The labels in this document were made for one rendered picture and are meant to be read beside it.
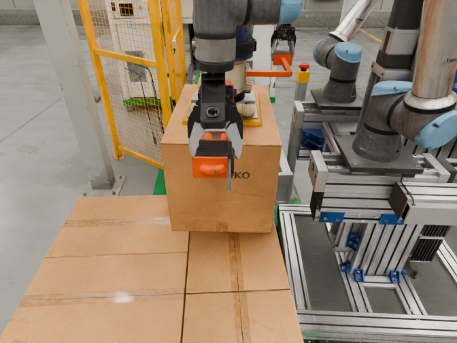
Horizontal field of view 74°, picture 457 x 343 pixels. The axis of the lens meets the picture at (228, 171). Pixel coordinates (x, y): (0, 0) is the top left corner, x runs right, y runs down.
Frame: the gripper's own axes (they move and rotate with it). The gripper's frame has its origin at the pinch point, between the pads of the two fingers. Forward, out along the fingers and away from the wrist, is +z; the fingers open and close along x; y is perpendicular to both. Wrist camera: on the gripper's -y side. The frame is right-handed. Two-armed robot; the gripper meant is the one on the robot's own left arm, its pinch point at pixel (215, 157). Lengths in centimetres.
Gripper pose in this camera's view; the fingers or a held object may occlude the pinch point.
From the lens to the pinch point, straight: 67.1
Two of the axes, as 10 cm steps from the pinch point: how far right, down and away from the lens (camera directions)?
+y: 0.2, -5.5, 8.3
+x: -10.0, -0.2, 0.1
